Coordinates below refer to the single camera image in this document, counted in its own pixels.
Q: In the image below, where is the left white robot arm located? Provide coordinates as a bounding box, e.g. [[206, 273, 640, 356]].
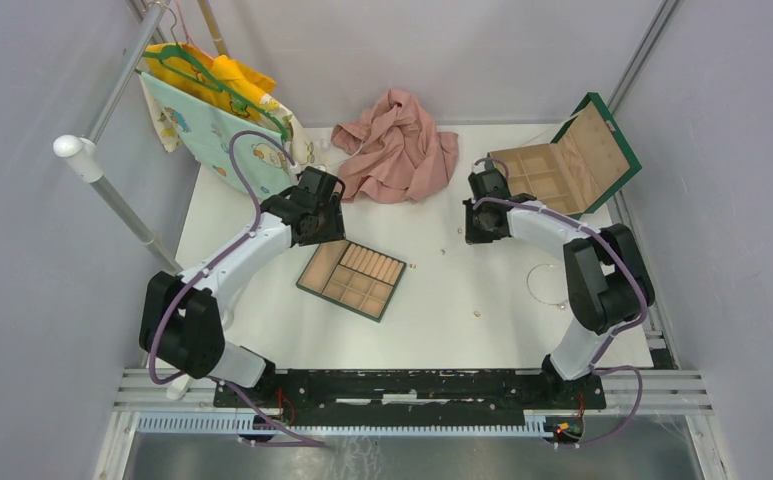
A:
[[138, 167, 346, 408]]

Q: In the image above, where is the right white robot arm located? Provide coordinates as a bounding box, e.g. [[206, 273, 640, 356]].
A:
[[463, 168, 655, 408]]

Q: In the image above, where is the open green jewelry box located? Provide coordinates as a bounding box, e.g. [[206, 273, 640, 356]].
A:
[[486, 92, 642, 218]]

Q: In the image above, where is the pink crumpled cloth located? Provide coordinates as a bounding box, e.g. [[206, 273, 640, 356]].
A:
[[330, 89, 459, 204]]

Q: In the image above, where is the yellow garment on hanger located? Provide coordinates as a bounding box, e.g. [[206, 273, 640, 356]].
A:
[[142, 42, 279, 111]]

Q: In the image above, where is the mint cartoon print cloth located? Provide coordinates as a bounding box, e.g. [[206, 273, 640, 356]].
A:
[[140, 72, 319, 200]]

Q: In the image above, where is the green clothes hanger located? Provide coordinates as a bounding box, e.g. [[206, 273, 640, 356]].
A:
[[142, 42, 293, 140]]

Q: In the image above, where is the silver clothes rack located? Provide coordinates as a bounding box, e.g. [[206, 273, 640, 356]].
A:
[[53, 1, 192, 294]]

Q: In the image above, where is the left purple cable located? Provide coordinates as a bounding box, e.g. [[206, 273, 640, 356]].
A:
[[147, 129, 328, 448]]

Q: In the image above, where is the purple cable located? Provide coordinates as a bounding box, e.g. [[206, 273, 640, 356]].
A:
[[472, 157, 652, 446], [147, 129, 328, 448]]

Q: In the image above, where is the silver pearl bangle bracelet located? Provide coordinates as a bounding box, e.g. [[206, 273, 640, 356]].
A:
[[526, 263, 570, 309]]

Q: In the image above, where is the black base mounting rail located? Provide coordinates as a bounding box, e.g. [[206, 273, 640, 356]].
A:
[[246, 369, 607, 427]]

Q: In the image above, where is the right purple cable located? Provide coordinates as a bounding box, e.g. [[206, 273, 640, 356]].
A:
[[472, 157, 652, 446]]

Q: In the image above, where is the white slotted cable duct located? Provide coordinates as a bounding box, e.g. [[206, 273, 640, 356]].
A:
[[135, 410, 553, 439]]

